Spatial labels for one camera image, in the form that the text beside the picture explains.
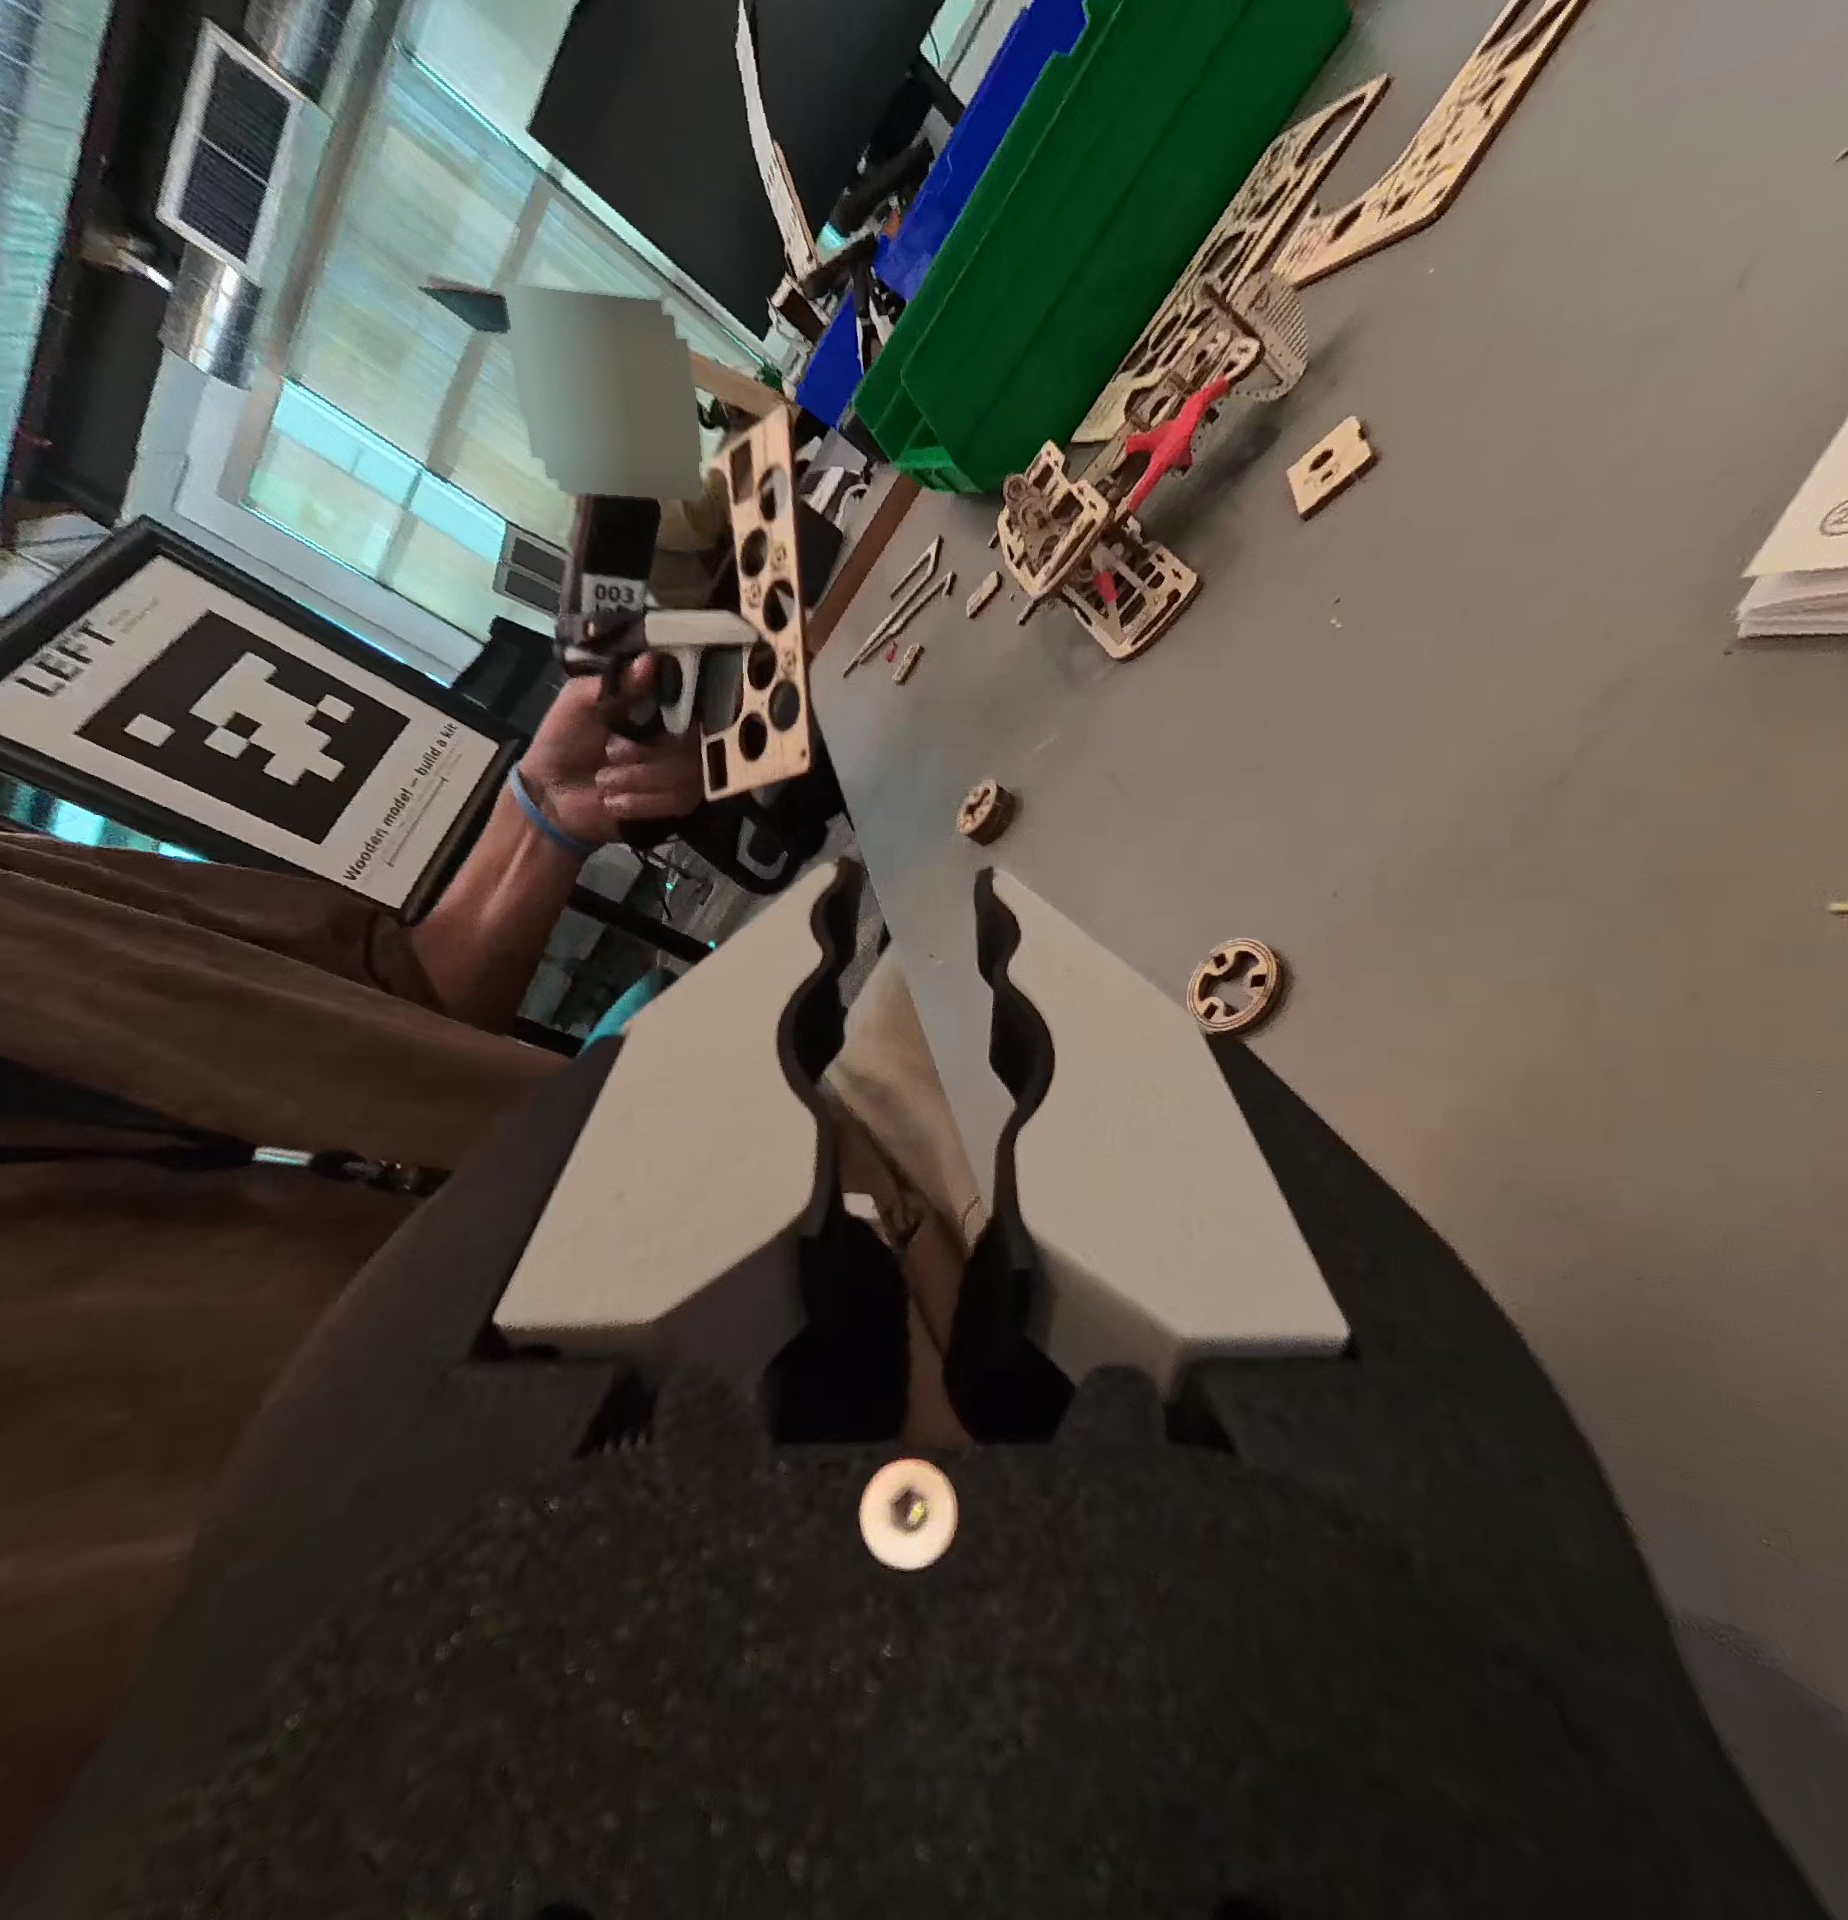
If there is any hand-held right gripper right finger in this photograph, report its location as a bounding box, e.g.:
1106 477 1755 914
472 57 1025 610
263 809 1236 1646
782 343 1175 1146
973 867 1356 1405

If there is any person's brown clothed torso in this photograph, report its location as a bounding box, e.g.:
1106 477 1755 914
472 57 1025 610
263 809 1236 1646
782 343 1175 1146
0 1163 454 1920

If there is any red plastic tool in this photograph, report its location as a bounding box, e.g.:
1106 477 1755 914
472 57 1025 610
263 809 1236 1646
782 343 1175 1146
1111 374 1236 512

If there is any person's left hand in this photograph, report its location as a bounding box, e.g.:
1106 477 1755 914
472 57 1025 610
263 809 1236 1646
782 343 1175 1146
519 673 709 860

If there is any white air vent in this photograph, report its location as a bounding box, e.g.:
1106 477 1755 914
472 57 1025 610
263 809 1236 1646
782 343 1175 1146
156 18 336 282

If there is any small square wooden piece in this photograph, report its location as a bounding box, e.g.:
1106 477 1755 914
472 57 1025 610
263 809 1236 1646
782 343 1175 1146
1285 414 1381 523

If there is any thin wooden stick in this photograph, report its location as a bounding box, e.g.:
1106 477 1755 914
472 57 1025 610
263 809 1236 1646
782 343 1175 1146
864 572 960 667
843 536 944 679

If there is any large laser-cut wooden sheet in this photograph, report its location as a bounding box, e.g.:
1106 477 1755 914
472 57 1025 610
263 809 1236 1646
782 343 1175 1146
1070 74 1392 448

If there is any black chair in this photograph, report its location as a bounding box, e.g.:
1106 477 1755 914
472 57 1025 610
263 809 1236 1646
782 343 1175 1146
810 126 944 306

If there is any partly built wooden model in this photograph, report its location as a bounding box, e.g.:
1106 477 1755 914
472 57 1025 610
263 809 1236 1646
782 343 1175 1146
998 439 1207 664

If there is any black strap with metal clip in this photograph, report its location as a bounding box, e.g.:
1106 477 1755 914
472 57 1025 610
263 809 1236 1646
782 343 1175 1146
0 1050 450 1198

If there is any blue wristband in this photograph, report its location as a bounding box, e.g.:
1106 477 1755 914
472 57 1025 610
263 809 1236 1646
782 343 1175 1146
509 764 598 864

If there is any wooden ring with notches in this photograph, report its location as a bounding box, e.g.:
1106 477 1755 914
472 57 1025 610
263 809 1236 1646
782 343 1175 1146
1185 936 1291 1039

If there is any silver ventilation duct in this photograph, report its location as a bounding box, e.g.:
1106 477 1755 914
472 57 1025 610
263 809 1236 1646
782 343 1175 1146
0 0 102 633

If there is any grey desk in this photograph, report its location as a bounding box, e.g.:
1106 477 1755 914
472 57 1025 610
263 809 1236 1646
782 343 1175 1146
810 0 1848 1920

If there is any forked laser-cut wooden sheet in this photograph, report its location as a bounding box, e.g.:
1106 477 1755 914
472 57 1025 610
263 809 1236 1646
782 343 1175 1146
1267 0 1597 291

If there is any dark bag with white mark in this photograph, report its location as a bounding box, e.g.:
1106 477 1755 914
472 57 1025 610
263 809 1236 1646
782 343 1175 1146
625 772 855 902

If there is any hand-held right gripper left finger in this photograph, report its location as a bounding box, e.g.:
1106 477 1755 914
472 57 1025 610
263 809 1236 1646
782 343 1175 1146
492 859 870 1440

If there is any curved pale wooden strip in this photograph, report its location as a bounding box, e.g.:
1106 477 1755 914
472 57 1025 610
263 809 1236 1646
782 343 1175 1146
734 0 824 327

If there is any person's left forearm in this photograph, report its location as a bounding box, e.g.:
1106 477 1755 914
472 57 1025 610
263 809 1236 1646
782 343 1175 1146
0 781 605 1189

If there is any laser-cut wooden sheet with holes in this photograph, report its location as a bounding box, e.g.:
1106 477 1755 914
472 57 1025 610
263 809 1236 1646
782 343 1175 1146
699 402 817 804

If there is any grey slatted unit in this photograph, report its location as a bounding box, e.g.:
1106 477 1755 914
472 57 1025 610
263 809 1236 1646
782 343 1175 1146
492 524 576 619

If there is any green plastic bin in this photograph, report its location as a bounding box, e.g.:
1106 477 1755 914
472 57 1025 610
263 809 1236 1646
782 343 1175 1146
853 0 1356 495

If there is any framed black-white marker poster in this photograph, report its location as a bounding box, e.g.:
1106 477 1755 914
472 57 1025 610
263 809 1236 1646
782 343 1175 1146
0 517 526 923

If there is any blue plastic bin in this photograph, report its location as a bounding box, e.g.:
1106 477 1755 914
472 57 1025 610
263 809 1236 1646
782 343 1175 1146
793 0 1092 432

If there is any black monitor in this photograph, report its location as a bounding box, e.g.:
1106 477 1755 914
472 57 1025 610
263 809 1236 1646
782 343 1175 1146
526 0 950 343

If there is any ribbed wooden fan piece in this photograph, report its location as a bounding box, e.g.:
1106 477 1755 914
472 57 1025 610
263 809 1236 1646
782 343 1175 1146
1236 282 1315 402

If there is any white booklet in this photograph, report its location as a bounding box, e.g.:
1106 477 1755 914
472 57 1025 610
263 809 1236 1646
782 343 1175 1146
1735 360 1848 645

